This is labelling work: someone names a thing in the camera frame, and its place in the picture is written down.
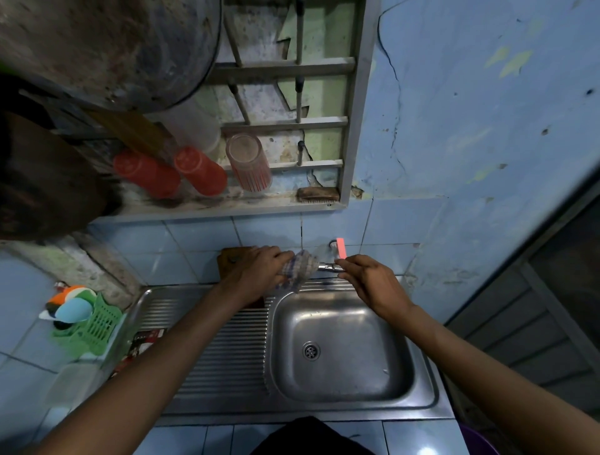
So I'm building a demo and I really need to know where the person's right hand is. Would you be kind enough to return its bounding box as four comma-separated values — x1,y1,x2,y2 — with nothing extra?
335,254,416,324

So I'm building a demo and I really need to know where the person's left hand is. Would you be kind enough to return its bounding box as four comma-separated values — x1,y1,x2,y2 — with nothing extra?
220,245,295,310

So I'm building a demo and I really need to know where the small wooden cutting board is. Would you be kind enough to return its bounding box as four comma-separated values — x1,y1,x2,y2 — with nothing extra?
216,247,266,309

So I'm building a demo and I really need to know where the checked dishcloth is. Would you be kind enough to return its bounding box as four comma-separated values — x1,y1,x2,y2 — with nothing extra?
276,249,321,294

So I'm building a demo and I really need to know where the person's right forearm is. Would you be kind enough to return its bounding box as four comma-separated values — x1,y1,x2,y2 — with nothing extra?
398,307,600,455

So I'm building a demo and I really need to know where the person's left forearm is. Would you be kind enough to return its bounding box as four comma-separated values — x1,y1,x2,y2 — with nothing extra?
32,286,240,455

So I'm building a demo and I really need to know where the person's black clothing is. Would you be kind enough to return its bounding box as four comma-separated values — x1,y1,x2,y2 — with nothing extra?
251,416,376,455

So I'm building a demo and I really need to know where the stainless steel sink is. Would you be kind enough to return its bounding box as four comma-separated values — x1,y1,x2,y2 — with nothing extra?
101,276,456,428

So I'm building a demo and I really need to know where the wooden scrub brush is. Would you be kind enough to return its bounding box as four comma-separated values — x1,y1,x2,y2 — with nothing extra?
296,186,341,204

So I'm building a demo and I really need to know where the red striped drinking glass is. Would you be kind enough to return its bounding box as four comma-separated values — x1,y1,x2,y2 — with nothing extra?
226,133,273,193

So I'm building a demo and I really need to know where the red plastic cup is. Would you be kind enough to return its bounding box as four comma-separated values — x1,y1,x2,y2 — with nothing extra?
113,151,181,199
174,146,228,197

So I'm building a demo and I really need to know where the red black sachet pack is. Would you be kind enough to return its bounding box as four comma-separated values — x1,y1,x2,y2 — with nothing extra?
110,327,168,378

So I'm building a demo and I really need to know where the grey slatted wooden door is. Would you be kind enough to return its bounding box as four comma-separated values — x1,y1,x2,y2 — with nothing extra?
445,187,600,423

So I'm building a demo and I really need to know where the green plastic basket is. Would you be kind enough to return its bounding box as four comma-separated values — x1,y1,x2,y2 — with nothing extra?
51,292,124,356

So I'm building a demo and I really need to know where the white plastic cup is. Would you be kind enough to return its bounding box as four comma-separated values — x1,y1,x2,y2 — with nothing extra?
159,96,221,156

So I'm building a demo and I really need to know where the light blue plastic scoop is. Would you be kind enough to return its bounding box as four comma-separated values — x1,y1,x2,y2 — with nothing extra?
54,298,94,324

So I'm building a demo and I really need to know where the purple plastic basket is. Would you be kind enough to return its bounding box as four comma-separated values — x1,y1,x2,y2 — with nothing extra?
459,424,500,455

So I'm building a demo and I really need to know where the orange plastic utensil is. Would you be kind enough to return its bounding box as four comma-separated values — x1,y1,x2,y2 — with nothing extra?
46,286,88,306

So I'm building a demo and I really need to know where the yellow plastic cup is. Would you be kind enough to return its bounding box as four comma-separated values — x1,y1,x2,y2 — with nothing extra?
89,110,168,160

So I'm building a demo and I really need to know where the clear plastic container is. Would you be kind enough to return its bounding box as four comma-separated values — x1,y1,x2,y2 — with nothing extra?
44,365,102,409

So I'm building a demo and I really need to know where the large dark brown wok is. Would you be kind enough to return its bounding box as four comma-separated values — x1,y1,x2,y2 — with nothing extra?
0,112,121,243

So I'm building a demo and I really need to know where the dark round hanging pan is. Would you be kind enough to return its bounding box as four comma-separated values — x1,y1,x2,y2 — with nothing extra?
0,0,224,113

